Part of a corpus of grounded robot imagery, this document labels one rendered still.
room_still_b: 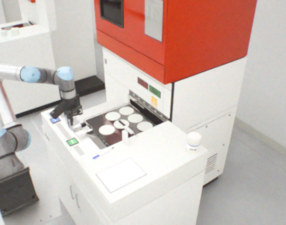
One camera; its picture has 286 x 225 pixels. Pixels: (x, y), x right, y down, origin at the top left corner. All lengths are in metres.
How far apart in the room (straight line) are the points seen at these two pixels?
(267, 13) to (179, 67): 1.48
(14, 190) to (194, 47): 1.21
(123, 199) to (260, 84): 2.16
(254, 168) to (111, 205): 1.95
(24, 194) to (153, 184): 0.64
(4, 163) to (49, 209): 0.32
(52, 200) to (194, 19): 1.21
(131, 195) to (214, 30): 1.04
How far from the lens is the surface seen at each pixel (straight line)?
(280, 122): 3.22
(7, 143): 1.56
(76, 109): 1.58
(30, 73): 1.41
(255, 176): 3.01
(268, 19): 3.01
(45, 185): 1.72
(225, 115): 2.32
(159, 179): 1.50
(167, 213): 1.77
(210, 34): 1.81
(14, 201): 1.61
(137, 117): 1.98
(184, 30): 1.65
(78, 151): 1.67
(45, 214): 1.59
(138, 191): 1.45
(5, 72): 1.52
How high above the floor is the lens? 2.04
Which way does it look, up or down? 34 degrees down
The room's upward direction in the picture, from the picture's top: straight up
